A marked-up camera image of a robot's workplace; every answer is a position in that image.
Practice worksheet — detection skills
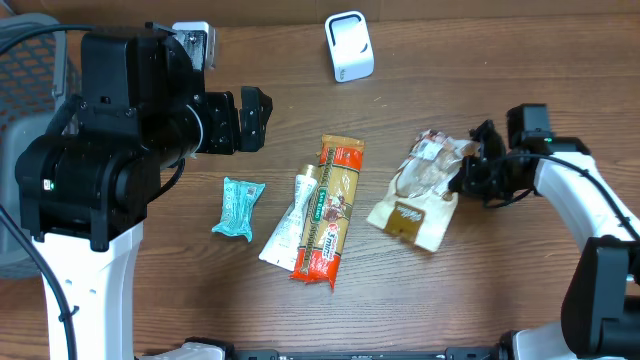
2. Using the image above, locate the teal snack bar wrapper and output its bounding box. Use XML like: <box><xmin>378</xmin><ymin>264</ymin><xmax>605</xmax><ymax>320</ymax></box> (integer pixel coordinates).
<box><xmin>211</xmin><ymin>177</ymin><xmax>266</xmax><ymax>242</ymax></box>

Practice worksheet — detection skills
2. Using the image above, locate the beige resealable pouch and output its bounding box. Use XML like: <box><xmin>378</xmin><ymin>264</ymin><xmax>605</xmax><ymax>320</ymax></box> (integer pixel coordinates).
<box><xmin>367</xmin><ymin>129</ymin><xmax>479</xmax><ymax>252</ymax></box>

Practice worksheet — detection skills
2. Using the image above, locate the orange spaghetti package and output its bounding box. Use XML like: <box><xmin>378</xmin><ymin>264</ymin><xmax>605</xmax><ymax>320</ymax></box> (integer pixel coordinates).
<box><xmin>290</xmin><ymin>135</ymin><xmax>365</xmax><ymax>287</ymax></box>

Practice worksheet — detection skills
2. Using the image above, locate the white tube with gold cap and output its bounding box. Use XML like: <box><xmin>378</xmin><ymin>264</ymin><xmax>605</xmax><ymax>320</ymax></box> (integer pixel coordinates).
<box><xmin>259</xmin><ymin>164</ymin><xmax>319</xmax><ymax>271</ymax></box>

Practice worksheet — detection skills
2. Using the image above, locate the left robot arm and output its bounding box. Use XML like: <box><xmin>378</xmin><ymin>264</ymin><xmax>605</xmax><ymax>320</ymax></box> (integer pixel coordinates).
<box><xmin>11</xmin><ymin>21</ymin><xmax>273</xmax><ymax>359</ymax></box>

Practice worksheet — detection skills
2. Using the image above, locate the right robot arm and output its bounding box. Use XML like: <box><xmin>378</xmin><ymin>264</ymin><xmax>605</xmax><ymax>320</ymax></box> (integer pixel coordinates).
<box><xmin>449</xmin><ymin>104</ymin><xmax>639</xmax><ymax>360</ymax></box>

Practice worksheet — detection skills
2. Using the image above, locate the white barcode scanner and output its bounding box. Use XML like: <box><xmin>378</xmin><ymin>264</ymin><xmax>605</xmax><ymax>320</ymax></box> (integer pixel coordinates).
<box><xmin>324</xmin><ymin>10</ymin><xmax>375</xmax><ymax>83</ymax></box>

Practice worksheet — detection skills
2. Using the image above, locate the grey plastic mesh basket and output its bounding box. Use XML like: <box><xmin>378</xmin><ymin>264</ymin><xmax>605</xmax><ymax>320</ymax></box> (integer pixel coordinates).
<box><xmin>1</xmin><ymin>13</ymin><xmax>81</xmax><ymax>279</ymax></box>

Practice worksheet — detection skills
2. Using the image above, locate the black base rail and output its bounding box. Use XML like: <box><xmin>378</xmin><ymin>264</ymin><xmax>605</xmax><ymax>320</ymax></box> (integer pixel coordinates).
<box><xmin>229</xmin><ymin>346</ymin><xmax>509</xmax><ymax>360</ymax></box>

